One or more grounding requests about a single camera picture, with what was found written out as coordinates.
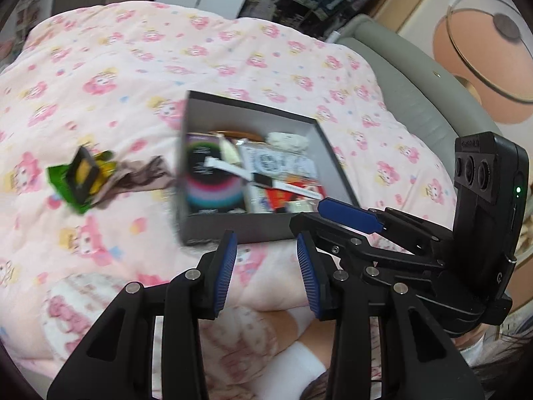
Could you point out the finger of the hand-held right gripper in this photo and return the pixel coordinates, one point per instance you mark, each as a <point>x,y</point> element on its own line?
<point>349,214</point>
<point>329,233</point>

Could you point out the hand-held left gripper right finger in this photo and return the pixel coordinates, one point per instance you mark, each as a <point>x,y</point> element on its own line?
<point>308,275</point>

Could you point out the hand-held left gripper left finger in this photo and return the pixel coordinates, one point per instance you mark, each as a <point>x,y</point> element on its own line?
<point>227,271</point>

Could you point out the grey cardboard box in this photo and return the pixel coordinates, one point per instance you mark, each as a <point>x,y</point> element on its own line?
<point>250,227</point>

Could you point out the brown stocking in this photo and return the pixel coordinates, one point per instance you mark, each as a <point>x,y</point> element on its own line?
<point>137,177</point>

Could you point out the green yellow snack packet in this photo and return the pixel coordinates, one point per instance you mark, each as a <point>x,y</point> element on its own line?
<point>58,177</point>

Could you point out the small white box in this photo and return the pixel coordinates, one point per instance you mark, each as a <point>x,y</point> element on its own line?
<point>300,206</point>

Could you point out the red packet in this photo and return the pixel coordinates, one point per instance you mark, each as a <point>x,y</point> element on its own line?
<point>277,196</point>

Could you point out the white blue patterned packet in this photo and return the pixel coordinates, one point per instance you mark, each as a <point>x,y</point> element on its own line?
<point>275,160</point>

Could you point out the white crumpled cloth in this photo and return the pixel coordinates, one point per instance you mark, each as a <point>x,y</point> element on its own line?
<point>287,141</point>

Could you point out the white strip with black end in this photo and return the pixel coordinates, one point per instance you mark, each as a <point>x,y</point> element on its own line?
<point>229,166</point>

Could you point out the dark booklet with rainbow circle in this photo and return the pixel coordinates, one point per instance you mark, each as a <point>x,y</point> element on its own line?
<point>204,162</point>

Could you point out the cream cone-shaped item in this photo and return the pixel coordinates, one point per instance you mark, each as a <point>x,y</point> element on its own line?
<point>229,150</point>

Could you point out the person's dark hair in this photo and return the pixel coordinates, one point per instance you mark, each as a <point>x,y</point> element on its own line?
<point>499,362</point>

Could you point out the grey padded headboard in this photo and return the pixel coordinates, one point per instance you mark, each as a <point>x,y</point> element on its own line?
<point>416,91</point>

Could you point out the pink printed blanket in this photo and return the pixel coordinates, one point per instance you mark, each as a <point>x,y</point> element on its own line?
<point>104,50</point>

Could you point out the black square frame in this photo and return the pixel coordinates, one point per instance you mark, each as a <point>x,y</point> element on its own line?
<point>77,191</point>

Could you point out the round orange wall decoration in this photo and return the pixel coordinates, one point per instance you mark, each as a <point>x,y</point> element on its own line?
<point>479,50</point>

